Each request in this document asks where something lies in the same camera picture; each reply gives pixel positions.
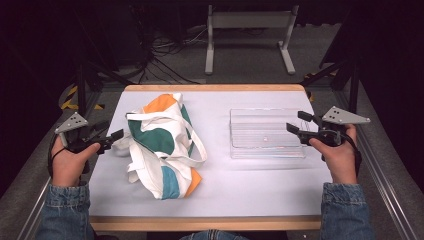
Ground yellow black hazard tape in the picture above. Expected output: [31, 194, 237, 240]
[59, 84, 106, 111]

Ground black floor cables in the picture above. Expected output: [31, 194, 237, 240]
[133, 19, 208, 85]

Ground white metal stand frame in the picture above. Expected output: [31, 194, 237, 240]
[204, 4, 298, 76]

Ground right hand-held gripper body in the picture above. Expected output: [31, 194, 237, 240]
[299, 105, 372, 147]

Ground person's denim knee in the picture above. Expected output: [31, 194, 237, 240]
[179, 229, 249, 240]

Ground white table mat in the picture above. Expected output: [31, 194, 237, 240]
[89, 90, 333, 218]

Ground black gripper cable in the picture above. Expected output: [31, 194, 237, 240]
[47, 141, 68, 179]
[341, 132, 363, 178]

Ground white colour-patch tote bag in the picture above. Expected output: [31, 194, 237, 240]
[113, 92, 208, 201]

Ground aluminium rail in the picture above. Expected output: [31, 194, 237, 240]
[16, 93, 101, 240]
[334, 89, 419, 240]

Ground person's right hand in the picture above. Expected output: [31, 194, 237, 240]
[308, 123, 358, 185]

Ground clear plastic container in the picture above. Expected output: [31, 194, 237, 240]
[229, 107, 306, 160]

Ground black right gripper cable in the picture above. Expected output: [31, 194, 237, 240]
[341, 132, 363, 178]

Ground person's left hand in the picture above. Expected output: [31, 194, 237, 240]
[50, 135, 101, 188]

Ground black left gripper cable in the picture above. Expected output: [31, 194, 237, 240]
[47, 141, 68, 179]

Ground black tripod stand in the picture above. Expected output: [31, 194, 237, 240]
[74, 56, 134, 118]
[299, 49, 362, 116]

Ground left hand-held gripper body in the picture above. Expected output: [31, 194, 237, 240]
[54, 112, 114, 155]

